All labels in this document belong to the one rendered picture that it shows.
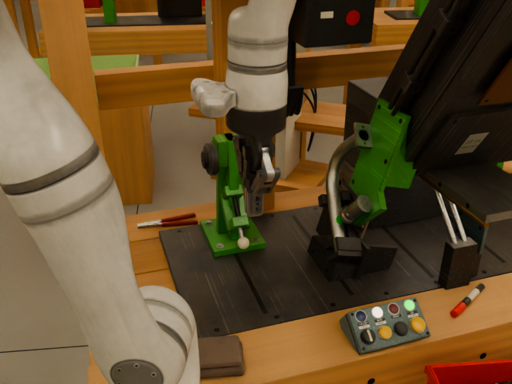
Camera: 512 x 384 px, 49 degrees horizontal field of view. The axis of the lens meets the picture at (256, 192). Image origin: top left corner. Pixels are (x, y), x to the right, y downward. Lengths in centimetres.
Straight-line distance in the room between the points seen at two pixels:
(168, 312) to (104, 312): 9
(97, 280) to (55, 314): 217
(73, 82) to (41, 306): 161
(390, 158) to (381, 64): 52
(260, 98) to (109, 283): 27
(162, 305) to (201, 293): 61
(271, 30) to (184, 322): 33
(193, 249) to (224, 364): 41
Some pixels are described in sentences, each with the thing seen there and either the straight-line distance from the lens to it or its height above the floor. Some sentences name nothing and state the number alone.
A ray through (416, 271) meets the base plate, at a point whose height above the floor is 90.
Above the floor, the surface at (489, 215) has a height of 113.
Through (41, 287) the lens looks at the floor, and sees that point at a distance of 290.
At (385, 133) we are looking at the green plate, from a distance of 121.
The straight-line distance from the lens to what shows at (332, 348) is 112.
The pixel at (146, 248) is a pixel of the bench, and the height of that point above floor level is 88.
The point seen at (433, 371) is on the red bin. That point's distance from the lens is 109.
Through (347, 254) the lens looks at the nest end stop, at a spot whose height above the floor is 97.
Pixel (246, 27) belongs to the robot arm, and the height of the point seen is 153.
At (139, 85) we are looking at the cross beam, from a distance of 145.
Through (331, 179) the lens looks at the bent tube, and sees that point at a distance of 131.
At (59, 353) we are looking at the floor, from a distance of 253.
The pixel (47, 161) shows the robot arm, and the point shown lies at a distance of 51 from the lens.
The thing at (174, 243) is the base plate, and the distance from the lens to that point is 141.
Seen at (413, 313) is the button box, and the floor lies 94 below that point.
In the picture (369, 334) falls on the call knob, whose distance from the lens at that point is 110.
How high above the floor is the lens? 167
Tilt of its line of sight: 28 degrees down
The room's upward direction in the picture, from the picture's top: straight up
